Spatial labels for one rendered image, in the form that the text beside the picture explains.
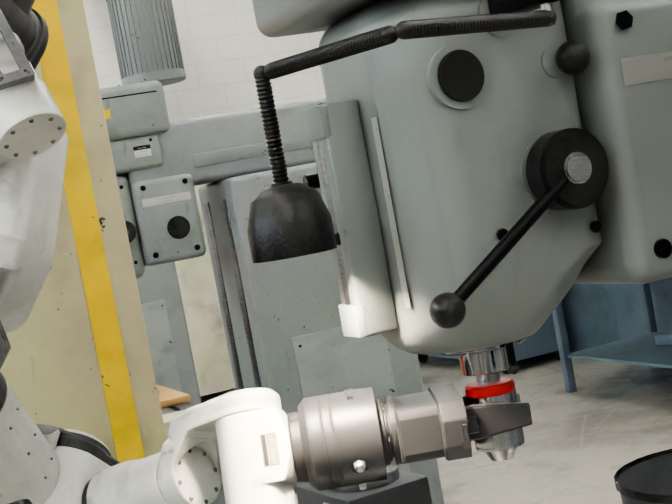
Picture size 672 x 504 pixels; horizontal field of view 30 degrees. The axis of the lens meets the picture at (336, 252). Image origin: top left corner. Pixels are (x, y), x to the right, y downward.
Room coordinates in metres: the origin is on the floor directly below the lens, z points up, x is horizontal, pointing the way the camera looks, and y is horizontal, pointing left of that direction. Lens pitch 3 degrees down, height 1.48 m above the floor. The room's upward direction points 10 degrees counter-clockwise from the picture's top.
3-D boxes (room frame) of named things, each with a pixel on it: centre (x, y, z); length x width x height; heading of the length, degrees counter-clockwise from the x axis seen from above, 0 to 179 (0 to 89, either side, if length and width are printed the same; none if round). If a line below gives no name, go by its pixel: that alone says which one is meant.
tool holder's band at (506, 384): (1.16, -0.12, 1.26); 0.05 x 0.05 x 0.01
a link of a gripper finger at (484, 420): (1.13, -0.12, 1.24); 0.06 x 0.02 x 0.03; 91
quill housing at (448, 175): (1.16, -0.12, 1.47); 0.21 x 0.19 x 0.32; 22
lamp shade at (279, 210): (1.04, 0.03, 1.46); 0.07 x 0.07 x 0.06
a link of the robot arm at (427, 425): (1.16, -0.03, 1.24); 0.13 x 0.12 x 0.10; 1
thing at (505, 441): (1.16, -0.12, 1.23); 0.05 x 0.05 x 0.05
